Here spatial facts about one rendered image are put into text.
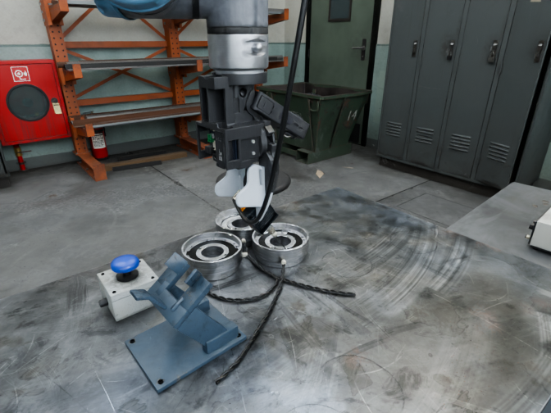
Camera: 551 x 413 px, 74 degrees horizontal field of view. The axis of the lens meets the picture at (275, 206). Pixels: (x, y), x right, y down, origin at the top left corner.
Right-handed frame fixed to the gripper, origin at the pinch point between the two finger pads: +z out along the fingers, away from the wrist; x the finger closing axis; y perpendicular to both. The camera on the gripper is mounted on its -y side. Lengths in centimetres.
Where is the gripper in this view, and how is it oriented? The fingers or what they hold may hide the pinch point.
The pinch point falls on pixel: (255, 208)
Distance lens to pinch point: 56.9
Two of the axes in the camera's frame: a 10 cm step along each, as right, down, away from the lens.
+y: -7.5, 2.7, -6.0
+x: 6.6, 3.1, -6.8
